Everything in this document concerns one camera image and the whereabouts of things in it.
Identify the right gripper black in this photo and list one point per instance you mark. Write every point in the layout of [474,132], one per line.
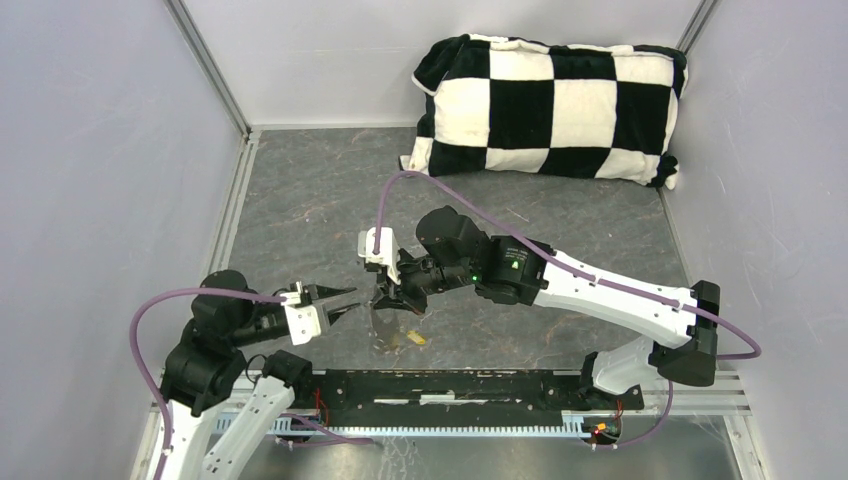
[407,300]

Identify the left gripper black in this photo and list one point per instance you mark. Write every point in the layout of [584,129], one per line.
[321,290]

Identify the yellow key tag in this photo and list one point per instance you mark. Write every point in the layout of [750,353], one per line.
[416,338]

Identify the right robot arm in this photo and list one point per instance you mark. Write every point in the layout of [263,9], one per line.
[676,342]

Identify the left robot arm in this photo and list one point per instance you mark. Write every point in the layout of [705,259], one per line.
[202,369]

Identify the left base circuit board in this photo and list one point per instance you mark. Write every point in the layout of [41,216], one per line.
[305,422]

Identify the base circuit board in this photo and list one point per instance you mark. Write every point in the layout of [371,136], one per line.
[305,422]
[603,432]

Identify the black white checkered pillow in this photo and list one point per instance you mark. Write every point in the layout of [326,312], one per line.
[578,111]

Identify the right base circuit board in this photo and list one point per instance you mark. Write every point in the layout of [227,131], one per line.
[603,432]

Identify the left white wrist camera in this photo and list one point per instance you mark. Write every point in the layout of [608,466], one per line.
[305,319]

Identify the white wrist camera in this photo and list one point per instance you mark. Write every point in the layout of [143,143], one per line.
[378,247]
[305,319]

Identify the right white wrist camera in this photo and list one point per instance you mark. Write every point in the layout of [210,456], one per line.
[378,247]

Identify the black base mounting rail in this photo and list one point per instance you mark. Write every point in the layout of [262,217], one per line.
[454,398]

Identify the white toothed cable strip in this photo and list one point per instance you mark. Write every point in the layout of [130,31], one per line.
[566,427]

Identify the aluminium frame rail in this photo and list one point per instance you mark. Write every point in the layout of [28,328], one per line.
[726,397]

